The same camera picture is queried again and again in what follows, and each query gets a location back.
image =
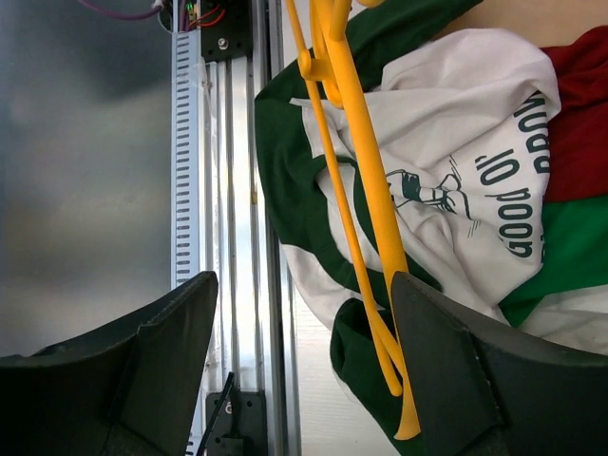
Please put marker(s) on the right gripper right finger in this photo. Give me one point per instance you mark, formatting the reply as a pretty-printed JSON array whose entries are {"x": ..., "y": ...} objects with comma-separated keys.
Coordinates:
[{"x": 481, "y": 387}]

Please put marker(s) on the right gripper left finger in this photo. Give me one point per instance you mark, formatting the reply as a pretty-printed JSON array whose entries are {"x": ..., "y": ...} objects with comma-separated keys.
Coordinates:
[{"x": 129, "y": 387}]

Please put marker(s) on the green and white raglan shirt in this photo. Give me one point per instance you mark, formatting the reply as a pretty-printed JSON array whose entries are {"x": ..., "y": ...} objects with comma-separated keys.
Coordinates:
[{"x": 460, "y": 127}]

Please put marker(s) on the white t shirt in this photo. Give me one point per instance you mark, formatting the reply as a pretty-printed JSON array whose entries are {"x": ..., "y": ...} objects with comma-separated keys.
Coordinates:
[{"x": 575, "y": 319}]

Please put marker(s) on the bright green t shirt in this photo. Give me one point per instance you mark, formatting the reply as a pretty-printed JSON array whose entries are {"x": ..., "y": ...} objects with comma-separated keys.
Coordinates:
[{"x": 574, "y": 255}]

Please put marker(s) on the dark red t shirt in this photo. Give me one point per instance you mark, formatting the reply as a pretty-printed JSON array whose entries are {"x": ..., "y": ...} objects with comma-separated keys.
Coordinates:
[{"x": 578, "y": 134}]

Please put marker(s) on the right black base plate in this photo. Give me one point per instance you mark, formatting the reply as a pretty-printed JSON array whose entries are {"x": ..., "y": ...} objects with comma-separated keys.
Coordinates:
[{"x": 236, "y": 423}]

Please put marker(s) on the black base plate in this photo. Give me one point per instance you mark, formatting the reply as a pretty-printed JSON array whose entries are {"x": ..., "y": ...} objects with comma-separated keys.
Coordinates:
[
  {"x": 236, "y": 423},
  {"x": 225, "y": 30}
]

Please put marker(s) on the aluminium mounting rail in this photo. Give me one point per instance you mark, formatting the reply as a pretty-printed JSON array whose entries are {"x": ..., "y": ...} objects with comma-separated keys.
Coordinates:
[{"x": 219, "y": 220}]

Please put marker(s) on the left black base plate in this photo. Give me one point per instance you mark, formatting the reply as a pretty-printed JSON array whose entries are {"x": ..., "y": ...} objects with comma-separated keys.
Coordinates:
[{"x": 225, "y": 30}]

